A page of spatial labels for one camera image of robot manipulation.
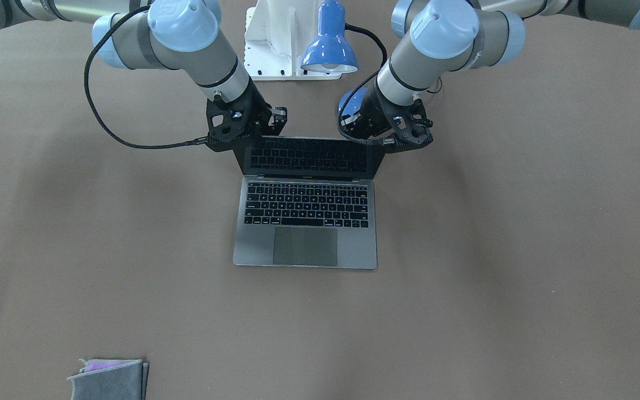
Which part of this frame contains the white metal mount base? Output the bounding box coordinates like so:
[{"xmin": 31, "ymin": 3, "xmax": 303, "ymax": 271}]
[{"xmin": 243, "ymin": 1, "xmax": 341, "ymax": 81}]

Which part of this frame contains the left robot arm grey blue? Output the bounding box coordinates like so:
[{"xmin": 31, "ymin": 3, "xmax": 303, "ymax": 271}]
[{"xmin": 337, "ymin": 1, "xmax": 640, "ymax": 153}]

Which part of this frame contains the grey laptop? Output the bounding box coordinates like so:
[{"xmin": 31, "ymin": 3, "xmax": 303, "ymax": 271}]
[{"xmin": 233, "ymin": 136, "xmax": 384, "ymax": 270}]

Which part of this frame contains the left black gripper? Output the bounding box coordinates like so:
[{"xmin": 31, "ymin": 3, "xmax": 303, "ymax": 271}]
[{"xmin": 348, "ymin": 84, "xmax": 433, "ymax": 151}]

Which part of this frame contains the purple cloth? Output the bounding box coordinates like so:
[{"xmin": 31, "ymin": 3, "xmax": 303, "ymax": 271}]
[{"xmin": 79, "ymin": 359, "xmax": 132, "ymax": 374}]

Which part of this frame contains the blue desk lamp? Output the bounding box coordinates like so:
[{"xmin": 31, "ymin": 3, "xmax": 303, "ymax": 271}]
[{"xmin": 301, "ymin": 1, "xmax": 358, "ymax": 74}]

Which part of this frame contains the black braided cable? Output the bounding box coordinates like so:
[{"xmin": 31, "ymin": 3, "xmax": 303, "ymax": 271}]
[
  {"xmin": 337, "ymin": 23, "xmax": 396, "ymax": 147},
  {"xmin": 84, "ymin": 6, "xmax": 209, "ymax": 150}
]

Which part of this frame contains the folded grey cloth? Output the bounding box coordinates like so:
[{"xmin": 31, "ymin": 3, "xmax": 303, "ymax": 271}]
[{"xmin": 68, "ymin": 359, "xmax": 149, "ymax": 399}]

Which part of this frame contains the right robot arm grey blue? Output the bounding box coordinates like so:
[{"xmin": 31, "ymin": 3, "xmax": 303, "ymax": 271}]
[{"xmin": 0, "ymin": 1, "xmax": 287, "ymax": 152}]

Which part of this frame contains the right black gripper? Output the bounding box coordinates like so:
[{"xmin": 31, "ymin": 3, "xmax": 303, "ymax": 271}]
[{"xmin": 206, "ymin": 83, "xmax": 288, "ymax": 152}]

